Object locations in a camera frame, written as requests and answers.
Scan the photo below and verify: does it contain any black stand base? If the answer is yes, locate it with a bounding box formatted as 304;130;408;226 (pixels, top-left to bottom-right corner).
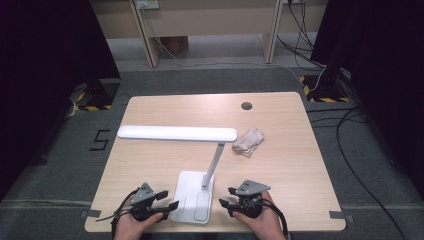
299;64;352;104
75;78;121;112

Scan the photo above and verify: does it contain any right hand-held gripper black cable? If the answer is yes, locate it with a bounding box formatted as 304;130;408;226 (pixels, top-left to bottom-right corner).
262;198;290;240

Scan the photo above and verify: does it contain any beige cloth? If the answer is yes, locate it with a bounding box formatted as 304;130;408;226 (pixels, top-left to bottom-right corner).
231;127;265;158

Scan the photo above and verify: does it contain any grey tape piece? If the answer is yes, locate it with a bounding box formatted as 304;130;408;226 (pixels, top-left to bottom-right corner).
329;210;355;224
80;209;102;219

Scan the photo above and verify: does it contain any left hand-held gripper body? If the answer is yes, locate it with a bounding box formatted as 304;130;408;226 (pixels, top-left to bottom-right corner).
129;181;165;223

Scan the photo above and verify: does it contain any person's right hand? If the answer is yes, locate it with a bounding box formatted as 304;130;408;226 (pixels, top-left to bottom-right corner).
231;191;288;240

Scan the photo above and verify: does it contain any long black floor cable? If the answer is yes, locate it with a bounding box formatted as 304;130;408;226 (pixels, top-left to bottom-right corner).
335;106;408;240

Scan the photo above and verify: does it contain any white desk lamp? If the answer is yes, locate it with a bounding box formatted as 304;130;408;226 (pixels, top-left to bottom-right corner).
116;124;239;225

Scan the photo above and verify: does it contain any white floor cable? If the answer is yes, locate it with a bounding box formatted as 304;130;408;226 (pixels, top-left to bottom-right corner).
141;6;327;93

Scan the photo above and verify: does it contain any black curtain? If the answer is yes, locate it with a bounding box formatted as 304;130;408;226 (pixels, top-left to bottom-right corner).
310;0;424;198
0;0;121;201

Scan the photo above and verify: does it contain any thin black floor cable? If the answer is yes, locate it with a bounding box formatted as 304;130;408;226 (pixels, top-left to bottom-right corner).
305;105;361;114
308;113;368;129

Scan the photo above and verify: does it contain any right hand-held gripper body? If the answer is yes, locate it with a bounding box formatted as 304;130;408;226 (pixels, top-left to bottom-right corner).
232;179;272;220

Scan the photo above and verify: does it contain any black hanging cable bundle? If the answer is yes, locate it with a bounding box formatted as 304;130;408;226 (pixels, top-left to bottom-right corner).
276;0;326;71

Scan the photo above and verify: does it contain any person's left hand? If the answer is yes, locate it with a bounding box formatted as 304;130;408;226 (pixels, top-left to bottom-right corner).
114;211;165;240

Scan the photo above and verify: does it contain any brown cardboard box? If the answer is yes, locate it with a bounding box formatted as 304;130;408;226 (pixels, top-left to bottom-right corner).
159;35;190;56

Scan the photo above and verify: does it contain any white wall socket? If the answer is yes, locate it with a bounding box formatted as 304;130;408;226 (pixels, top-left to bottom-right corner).
135;0;160;10

